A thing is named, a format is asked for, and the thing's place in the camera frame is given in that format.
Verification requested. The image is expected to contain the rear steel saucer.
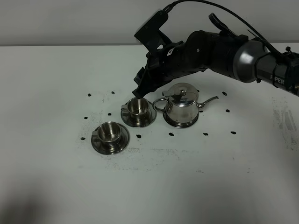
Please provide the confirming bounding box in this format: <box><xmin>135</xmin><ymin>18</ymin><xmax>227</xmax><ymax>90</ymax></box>
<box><xmin>124</xmin><ymin>102</ymin><xmax>157</xmax><ymax>128</ymax></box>

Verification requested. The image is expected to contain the teapot steel saucer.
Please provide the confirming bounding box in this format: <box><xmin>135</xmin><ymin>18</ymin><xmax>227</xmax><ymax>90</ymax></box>
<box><xmin>163</xmin><ymin>113</ymin><xmax>199</xmax><ymax>128</ymax></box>

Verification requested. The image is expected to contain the front steel saucer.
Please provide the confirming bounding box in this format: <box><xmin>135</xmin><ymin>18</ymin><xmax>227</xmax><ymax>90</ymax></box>
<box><xmin>91</xmin><ymin>124</ymin><xmax>130</xmax><ymax>155</ymax></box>

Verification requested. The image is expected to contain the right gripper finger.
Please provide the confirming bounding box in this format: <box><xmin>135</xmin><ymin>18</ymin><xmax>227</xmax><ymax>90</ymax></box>
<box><xmin>132</xmin><ymin>89</ymin><xmax>146</xmax><ymax>98</ymax></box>

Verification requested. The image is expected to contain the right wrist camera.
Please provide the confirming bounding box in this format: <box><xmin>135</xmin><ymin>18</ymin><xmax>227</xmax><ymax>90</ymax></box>
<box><xmin>134</xmin><ymin>10</ymin><xmax>172</xmax><ymax>53</ymax></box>

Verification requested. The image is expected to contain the stainless steel teapot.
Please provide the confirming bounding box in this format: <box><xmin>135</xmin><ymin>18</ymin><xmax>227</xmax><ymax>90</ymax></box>
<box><xmin>152</xmin><ymin>83</ymin><xmax>219</xmax><ymax>123</ymax></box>

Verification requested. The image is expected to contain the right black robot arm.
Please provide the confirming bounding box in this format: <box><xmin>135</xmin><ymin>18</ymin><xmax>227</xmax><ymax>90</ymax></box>
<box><xmin>133</xmin><ymin>10</ymin><xmax>299</xmax><ymax>98</ymax></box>

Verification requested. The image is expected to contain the front steel teacup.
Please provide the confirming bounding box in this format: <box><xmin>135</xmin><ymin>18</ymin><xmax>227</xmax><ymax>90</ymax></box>
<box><xmin>91</xmin><ymin>121</ymin><xmax>122</xmax><ymax>149</ymax></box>

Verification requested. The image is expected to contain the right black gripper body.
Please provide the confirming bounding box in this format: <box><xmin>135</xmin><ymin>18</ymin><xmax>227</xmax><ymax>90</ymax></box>
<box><xmin>134</xmin><ymin>41</ymin><xmax>184</xmax><ymax>93</ymax></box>

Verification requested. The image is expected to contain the steel teacup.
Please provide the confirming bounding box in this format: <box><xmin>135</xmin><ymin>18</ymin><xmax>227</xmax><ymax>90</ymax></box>
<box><xmin>91</xmin><ymin>121</ymin><xmax>122</xmax><ymax>149</ymax></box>
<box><xmin>121</xmin><ymin>98</ymin><xmax>150</xmax><ymax>124</ymax></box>

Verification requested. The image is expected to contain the rear steel teacup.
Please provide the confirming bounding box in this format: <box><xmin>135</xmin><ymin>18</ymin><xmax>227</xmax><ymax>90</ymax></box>
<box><xmin>121</xmin><ymin>98</ymin><xmax>150</xmax><ymax>124</ymax></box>

